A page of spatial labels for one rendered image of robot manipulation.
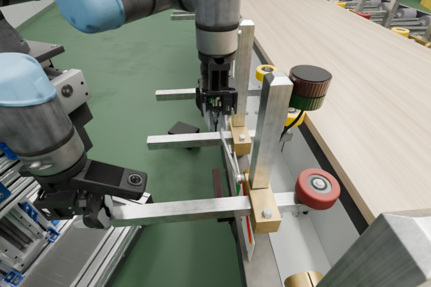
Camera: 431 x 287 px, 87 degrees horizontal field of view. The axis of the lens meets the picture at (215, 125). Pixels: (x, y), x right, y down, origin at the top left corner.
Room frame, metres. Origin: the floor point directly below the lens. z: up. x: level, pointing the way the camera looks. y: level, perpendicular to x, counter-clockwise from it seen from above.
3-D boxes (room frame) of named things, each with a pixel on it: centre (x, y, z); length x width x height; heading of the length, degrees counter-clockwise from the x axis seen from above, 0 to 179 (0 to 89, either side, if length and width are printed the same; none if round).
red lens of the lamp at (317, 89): (0.31, -0.14, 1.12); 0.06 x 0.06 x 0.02
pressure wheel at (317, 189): (0.27, -0.21, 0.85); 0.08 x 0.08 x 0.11
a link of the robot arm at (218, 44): (0.41, -0.01, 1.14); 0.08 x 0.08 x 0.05
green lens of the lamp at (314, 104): (0.31, -0.14, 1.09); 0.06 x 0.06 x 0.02
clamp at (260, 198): (0.28, -0.10, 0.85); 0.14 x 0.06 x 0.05; 5
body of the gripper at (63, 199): (0.23, 0.24, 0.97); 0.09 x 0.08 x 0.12; 95
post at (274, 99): (0.30, -0.09, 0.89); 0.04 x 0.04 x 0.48; 5
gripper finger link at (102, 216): (0.22, 0.24, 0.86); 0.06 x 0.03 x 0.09; 95
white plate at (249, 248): (0.33, -0.07, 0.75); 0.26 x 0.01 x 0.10; 5
